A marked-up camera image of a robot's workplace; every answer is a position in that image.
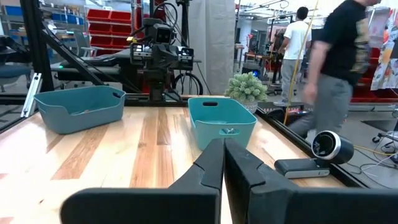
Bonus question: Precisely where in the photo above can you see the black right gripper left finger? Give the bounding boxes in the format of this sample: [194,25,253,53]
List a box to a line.
[60,138,225,224]

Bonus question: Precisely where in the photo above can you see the red storage shelf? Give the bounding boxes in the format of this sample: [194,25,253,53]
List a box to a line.
[350,46,398,104]

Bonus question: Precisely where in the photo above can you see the teal plastic bin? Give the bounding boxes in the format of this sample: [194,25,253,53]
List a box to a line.
[33,85,127,135]
[187,96,259,152]

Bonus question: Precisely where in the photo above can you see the green succulent in white pot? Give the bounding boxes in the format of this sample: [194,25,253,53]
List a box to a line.
[223,72,269,114]

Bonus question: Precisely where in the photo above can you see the grey office chair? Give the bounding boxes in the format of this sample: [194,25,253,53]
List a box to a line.
[0,46,34,93]

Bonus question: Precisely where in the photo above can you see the silver aluminium extrusion bar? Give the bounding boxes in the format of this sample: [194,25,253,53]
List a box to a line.
[20,72,43,118]

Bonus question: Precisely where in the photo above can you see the black aluminium table frame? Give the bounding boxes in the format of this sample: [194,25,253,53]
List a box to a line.
[0,0,371,189]

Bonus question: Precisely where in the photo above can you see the blue storage bins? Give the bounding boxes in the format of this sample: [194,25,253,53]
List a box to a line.
[51,12,85,26]

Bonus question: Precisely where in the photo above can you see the yellow hanging cable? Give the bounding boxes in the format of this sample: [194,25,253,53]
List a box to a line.
[282,0,320,126]

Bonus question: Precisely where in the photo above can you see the person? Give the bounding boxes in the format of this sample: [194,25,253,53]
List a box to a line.
[287,0,382,139]
[273,6,313,107]

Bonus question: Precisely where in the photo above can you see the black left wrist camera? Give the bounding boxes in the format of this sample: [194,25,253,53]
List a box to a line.
[151,23,175,45]

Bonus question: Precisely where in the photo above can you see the red storage bin rack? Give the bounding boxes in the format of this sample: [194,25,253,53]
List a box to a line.
[86,8,139,57]

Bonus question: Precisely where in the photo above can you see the colourful patterned cloth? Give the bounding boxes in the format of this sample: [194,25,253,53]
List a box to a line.
[369,9,398,91]

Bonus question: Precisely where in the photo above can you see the black webcam with silver ring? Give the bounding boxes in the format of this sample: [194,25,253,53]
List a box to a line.
[274,130,355,180]

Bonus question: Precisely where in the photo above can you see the grey concrete column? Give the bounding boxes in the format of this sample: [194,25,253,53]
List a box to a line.
[187,0,236,96]

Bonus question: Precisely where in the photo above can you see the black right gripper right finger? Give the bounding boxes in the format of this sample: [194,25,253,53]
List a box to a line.
[224,138,398,224]

